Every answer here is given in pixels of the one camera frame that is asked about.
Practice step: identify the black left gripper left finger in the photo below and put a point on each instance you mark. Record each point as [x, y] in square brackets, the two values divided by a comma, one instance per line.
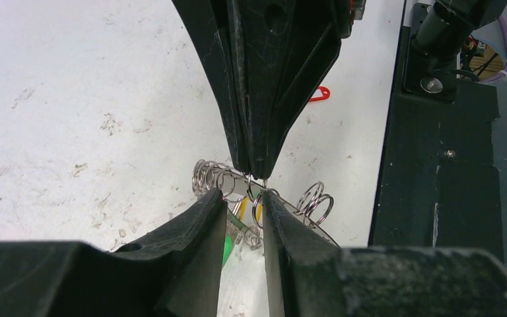
[173, 270]

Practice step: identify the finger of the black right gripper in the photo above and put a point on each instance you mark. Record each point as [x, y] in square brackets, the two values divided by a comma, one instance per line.
[284, 49]
[206, 22]

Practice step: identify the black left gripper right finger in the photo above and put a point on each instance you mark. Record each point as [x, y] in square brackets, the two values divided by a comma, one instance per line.
[309, 276]

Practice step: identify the metal ring disc with keyrings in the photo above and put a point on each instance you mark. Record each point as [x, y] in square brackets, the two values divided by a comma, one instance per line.
[243, 195]

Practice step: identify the green key tag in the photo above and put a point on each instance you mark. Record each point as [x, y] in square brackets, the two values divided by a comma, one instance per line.
[228, 248]

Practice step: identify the red key tag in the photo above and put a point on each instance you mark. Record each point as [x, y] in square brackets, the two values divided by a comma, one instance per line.
[320, 94]

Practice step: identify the yellow key tag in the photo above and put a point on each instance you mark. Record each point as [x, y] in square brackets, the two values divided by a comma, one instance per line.
[245, 212]

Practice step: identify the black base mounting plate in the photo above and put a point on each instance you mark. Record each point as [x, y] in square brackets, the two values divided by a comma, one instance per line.
[438, 185]

